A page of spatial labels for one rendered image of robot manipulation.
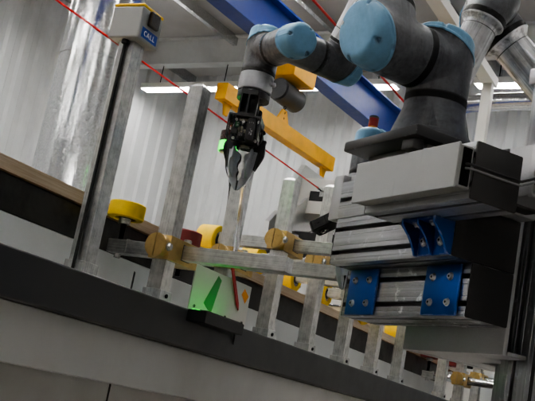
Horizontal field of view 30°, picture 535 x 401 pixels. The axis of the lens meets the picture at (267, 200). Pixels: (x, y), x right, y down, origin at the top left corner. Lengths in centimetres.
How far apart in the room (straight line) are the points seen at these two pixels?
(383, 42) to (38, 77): 1042
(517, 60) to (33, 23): 1003
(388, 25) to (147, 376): 86
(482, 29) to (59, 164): 455
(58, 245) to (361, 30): 78
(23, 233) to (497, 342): 94
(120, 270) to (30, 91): 972
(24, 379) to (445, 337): 85
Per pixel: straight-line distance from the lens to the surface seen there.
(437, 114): 181
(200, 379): 226
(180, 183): 208
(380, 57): 178
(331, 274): 220
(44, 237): 208
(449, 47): 186
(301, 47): 208
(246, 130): 210
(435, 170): 150
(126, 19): 194
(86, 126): 651
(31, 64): 1203
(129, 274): 232
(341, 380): 288
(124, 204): 217
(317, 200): 543
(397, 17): 180
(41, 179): 204
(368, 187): 163
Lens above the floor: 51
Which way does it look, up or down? 12 degrees up
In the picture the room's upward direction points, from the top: 11 degrees clockwise
